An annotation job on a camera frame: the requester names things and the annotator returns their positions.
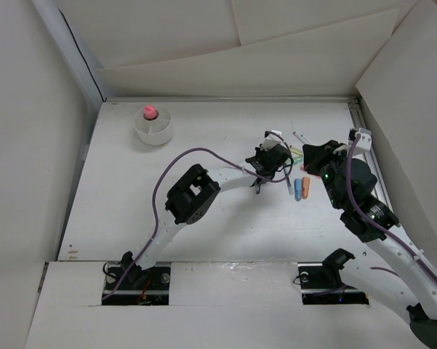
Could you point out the pink capped glue bottle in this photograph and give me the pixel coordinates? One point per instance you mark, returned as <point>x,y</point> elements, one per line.
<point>150,113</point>

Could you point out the green highlighter marker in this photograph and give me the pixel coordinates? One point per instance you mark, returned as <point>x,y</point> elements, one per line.
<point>297,160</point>

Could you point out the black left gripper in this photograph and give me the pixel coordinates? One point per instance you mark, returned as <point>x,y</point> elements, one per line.
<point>260,152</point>

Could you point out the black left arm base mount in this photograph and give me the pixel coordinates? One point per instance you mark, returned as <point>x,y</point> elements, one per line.
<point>140,287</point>

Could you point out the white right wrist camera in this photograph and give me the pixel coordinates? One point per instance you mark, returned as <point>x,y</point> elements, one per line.
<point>359,142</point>

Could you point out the aluminium rail right edge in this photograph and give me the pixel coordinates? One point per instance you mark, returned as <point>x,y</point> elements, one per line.
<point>379,191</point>

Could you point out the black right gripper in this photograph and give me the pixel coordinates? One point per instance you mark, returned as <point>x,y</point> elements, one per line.
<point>315,155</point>

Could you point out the white purple felt pen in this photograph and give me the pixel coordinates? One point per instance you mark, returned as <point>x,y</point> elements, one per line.
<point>302,138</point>

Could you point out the blue highlighter marker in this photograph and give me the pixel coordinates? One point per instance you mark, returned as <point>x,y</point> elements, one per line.
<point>298,189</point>

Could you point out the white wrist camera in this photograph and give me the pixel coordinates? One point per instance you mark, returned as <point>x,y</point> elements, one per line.
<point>271,139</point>
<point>359,142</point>

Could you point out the orange highlighter marker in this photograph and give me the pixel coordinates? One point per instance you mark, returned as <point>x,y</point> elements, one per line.
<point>305,187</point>

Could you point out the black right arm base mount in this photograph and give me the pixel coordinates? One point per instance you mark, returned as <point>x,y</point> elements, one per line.
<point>320,282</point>

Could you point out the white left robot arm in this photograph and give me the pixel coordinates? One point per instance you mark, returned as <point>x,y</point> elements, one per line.
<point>189,199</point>

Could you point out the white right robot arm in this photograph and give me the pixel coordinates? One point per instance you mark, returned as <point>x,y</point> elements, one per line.
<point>411,293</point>

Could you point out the pink highlighter marker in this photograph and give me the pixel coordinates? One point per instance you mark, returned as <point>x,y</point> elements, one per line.
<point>308,172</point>

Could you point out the white round divided container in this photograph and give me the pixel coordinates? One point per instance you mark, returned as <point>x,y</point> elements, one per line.
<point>156,132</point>

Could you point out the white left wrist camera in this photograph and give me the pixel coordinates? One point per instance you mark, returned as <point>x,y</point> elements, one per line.
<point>271,139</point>

